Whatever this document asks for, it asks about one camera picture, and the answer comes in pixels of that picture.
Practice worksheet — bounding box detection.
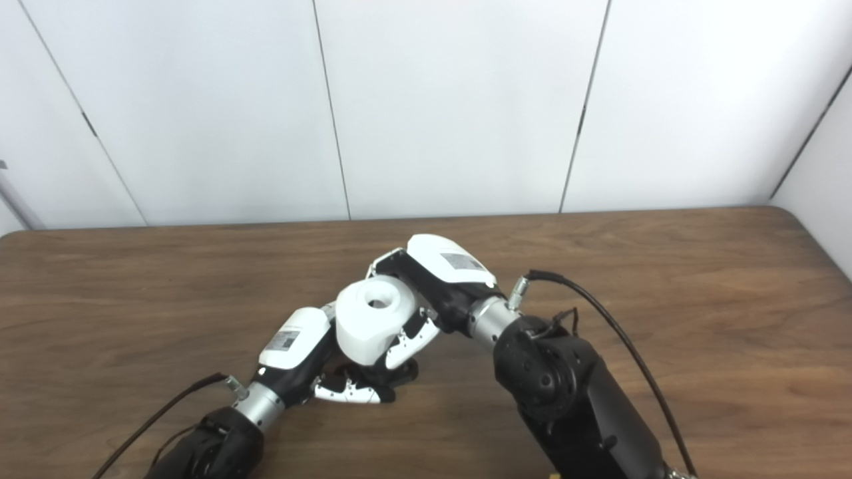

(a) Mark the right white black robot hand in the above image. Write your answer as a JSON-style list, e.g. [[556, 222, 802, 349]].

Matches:
[[365, 234, 510, 370]]

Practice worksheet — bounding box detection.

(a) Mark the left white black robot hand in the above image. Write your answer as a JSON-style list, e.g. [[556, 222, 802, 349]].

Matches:
[[256, 303, 417, 405]]

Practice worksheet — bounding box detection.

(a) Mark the round white piece with holes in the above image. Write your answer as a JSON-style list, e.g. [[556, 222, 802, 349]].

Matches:
[[335, 279, 418, 367]]

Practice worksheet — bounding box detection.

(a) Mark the black flanged holder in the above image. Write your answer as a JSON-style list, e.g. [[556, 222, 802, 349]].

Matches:
[[333, 358, 419, 400]]

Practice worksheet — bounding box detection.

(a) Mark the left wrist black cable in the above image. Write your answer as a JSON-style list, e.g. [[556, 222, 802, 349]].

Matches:
[[90, 373, 250, 479]]

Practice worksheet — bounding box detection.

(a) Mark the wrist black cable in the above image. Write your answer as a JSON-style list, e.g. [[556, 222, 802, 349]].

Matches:
[[90, 373, 250, 479], [509, 269, 698, 479]]

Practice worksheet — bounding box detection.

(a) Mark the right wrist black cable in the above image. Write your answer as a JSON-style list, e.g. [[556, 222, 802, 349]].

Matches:
[[509, 269, 698, 479]]

